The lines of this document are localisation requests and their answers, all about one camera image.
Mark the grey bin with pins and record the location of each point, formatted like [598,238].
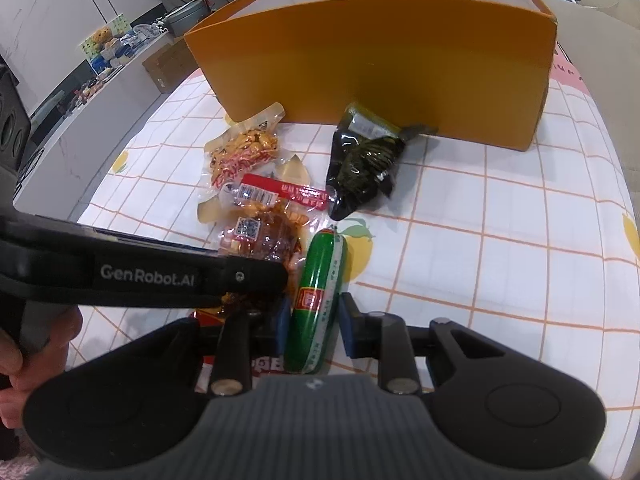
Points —
[187,17]

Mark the checked tablecloth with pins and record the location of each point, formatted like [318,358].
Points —
[475,260]

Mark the person's left hand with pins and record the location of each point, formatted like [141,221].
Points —
[15,390]

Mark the green sausage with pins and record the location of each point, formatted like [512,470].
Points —
[315,285]

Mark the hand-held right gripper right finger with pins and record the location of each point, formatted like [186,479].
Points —
[347,330]

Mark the dark seaweed packet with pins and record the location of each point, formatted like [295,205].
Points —
[360,165]

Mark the white low cabinet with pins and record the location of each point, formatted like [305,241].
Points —
[100,135]

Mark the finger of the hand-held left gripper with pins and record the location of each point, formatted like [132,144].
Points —
[245,277]

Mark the brown cardboard box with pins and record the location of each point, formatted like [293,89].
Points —
[165,67]

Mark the clear packet of brown snack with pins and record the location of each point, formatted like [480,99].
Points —
[270,235]

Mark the red label snack packet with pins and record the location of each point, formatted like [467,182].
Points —
[290,192]

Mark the plush toy picture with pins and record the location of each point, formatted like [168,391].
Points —
[102,40]

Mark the beige sofa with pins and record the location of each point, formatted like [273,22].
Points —
[610,35]

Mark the clear packet of orange snack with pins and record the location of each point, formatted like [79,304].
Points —
[245,147]

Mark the orange cardboard box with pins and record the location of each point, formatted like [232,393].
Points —
[375,60]

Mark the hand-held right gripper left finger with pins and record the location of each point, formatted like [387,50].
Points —
[284,327]

